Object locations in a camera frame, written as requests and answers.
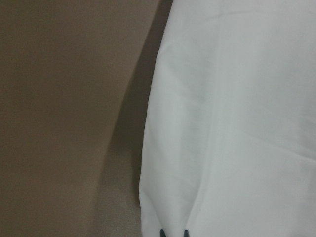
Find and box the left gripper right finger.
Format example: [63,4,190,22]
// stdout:
[183,230,190,237]

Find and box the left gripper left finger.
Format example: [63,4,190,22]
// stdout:
[159,229,166,237]

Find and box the white long-sleeve printed shirt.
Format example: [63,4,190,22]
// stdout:
[139,0,316,237]

